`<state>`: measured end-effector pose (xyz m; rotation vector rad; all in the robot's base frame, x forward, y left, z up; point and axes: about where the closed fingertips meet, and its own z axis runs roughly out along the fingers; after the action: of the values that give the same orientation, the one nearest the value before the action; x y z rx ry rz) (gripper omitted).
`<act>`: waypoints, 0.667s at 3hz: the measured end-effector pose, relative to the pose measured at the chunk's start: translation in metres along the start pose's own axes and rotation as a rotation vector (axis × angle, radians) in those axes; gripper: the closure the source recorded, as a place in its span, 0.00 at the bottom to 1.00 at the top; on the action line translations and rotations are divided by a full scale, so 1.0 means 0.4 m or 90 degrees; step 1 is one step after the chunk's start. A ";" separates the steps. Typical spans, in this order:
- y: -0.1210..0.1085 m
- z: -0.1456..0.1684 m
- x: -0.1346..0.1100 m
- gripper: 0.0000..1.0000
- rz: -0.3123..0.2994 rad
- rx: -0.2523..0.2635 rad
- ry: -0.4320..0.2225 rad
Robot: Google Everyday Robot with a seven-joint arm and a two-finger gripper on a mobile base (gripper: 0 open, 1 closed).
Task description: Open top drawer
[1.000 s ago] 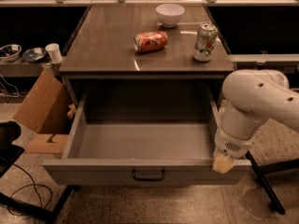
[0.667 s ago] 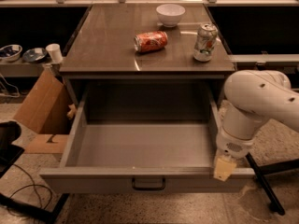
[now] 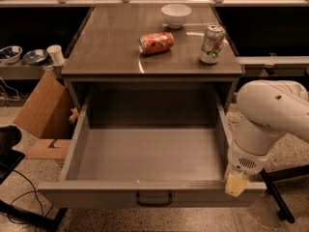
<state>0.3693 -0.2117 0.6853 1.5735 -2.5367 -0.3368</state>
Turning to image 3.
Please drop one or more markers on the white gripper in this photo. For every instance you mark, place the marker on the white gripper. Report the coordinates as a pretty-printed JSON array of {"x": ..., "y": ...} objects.
[{"x": 245, "y": 159}]

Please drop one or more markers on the grey top drawer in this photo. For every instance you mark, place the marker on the grey top drawer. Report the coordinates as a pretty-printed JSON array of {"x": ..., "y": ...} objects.
[{"x": 146, "y": 145}]

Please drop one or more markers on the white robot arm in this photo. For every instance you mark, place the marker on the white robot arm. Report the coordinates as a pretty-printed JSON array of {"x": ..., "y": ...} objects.
[{"x": 270, "y": 109}]

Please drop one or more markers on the grey drawer cabinet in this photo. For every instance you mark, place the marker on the grey drawer cabinet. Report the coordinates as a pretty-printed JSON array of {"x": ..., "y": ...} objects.
[{"x": 108, "y": 49}]

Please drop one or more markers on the white green soda can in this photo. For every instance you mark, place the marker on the white green soda can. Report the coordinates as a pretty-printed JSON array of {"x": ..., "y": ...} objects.
[{"x": 212, "y": 43}]

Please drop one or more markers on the orange soda can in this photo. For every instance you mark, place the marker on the orange soda can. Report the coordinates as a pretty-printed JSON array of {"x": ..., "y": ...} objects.
[{"x": 155, "y": 43}]

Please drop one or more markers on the black stand leg left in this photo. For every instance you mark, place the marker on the black stand leg left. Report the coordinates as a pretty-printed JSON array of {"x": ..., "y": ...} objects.
[{"x": 49, "y": 224}]

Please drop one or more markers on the brown cardboard box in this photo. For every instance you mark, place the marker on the brown cardboard box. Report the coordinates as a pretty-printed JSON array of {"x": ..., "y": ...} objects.
[{"x": 45, "y": 115}]

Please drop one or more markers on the white paper cup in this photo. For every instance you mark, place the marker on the white paper cup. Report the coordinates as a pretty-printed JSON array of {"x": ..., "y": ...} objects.
[{"x": 56, "y": 54}]

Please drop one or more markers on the black chair seat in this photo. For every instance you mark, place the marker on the black chair seat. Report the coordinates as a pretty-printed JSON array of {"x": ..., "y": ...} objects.
[{"x": 9, "y": 158}]

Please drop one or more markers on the grey side shelf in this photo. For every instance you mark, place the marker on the grey side shelf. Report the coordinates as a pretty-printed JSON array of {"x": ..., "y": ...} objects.
[{"x": 22, "y": 71}]

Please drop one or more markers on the blue white bowl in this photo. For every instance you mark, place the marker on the blue white bowl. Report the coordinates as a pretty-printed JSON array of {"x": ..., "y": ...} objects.
[{"x": 10, "y": 54}]

